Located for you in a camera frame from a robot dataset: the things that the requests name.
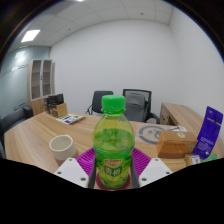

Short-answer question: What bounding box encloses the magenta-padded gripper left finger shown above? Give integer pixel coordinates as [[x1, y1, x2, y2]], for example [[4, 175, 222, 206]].
[[53, 147, 98, 189]]

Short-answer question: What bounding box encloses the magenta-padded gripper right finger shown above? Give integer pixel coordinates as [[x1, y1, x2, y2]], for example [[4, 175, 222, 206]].
[[129, 147, 174, 189]]

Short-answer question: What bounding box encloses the green drink bottle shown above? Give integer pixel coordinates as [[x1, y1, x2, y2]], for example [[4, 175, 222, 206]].
[[91, 94, 136, 190]]

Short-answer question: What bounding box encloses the white and brown cup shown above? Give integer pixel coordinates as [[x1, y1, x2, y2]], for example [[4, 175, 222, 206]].
[[48, 134, 79, 167]]

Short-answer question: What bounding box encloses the brown cardboard box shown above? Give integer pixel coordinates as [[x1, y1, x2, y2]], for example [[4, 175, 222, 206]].
[[155, 129, 198, 159]]

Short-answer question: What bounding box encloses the green and white leaflet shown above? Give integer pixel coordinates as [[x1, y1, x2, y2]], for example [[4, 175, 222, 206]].
[[55, 113, 86, 125]]

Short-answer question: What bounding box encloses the small yellow box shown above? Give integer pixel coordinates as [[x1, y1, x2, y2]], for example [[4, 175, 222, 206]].
[[184, 153, 203, 167]]

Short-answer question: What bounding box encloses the white paper sheet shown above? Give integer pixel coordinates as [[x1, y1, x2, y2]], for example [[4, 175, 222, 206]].
[[168, 124, 188, 133]]

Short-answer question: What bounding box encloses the small wooden box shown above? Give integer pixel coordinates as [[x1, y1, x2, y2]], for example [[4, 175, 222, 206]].
[[53, 102, 69, 118]]

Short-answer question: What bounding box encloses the grey mesh office chair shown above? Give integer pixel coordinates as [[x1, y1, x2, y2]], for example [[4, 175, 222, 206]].
[[122, 88, 161, 124]]

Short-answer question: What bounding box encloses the wooden side desk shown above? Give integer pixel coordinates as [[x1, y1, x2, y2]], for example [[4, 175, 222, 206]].
[[159, 101, 224, 151]]

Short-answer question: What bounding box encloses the black office chair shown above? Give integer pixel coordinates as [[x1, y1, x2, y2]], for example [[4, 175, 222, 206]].
[[85, 90, 114, 116]]

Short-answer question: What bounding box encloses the purple upright package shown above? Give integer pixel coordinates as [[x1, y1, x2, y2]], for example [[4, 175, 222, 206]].
[[192, 105, 224, 160]]

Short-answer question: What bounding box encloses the dark sofa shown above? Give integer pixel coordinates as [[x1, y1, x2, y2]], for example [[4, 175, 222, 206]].
[[0, 105, 34, 159]]

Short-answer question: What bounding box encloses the wooden shelf unit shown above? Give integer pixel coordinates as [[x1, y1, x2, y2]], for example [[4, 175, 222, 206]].
[[27, 58, 56, 116]]

